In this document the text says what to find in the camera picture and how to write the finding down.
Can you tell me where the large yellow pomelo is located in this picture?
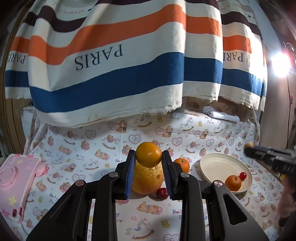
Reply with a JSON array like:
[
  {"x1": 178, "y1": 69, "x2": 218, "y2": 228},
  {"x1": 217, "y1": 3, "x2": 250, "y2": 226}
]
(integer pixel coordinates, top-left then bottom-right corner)
[{"x1": 132, "y1": 161, "x2": 164, "y2": 195}]

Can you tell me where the person's right hand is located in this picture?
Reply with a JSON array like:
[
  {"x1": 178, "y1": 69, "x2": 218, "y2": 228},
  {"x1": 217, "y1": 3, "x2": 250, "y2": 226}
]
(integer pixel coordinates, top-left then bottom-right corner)
[{"x1": 278, "y1": 175, "x2": 295, "y2": 227}]

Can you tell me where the small tan longan fruit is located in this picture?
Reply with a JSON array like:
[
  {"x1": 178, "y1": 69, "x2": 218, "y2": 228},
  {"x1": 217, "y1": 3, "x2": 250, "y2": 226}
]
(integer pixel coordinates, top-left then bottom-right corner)
[{"x1": 243, "y1": 142, "x2": 254, "y2": 149}]

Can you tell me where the striped Paris cloth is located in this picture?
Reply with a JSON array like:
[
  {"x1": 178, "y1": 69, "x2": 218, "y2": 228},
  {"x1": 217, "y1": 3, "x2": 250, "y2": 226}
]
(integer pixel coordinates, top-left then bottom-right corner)
[{"x1": 5, "y1": 1, "x2": 267, "y2": 127}]

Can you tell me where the bright lamp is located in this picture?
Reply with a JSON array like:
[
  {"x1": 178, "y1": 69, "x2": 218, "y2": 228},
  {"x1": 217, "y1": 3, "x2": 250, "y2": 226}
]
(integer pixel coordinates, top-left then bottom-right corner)
[{"x1": 271, "y1": 51, "x2": 292, "y2": 77}]

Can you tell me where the small yellow tomato back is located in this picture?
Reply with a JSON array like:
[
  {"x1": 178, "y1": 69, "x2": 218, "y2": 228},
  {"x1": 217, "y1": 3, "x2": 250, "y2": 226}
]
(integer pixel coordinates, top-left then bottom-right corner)
[{"x1": 135, "y1": 142, "x2": 162, "y2": 168}]

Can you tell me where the baby bear patterned tablecloth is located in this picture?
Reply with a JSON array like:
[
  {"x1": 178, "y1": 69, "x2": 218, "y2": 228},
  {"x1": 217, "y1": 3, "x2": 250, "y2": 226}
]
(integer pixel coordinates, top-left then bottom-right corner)
[{"x1": 7, "y1": 101, "x2": 283, "y2": 240}]

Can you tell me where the pink phone case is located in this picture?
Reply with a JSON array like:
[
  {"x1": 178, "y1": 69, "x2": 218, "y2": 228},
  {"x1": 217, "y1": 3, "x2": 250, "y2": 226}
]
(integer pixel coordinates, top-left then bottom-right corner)
[{"x1": 0, "y1": 154, "x2": 46, "y2": 223}]

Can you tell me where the red cherry tomato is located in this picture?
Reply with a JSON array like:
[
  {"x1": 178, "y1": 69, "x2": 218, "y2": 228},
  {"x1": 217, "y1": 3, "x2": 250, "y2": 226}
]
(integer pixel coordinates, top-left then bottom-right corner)
[{"x1": 239, "y1": 172, "x2": 247, "y2": 181}]

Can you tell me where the orange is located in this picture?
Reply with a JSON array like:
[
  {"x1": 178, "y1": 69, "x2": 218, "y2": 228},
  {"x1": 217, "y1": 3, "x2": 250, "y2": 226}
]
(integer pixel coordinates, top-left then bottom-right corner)
[
  {"x1": 225, "y1": 175, "x2": 241, "y2": 191},
  {"x1": 174, "y1": 158, "x2": 190, "y2": 173}
]

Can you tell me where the cream round plate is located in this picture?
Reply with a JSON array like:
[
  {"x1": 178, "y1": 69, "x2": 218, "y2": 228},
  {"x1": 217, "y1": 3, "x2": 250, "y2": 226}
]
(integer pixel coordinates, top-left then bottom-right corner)
[{"x1": 200, "y1": 153, "x2": 253, "y2": 194}]

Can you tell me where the dark red strawberry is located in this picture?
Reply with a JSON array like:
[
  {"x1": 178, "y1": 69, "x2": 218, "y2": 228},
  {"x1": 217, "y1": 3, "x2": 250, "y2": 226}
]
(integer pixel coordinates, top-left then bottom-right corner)
[{"x1": 156, "y1": 187, "x2": 169, "y2": 200}]

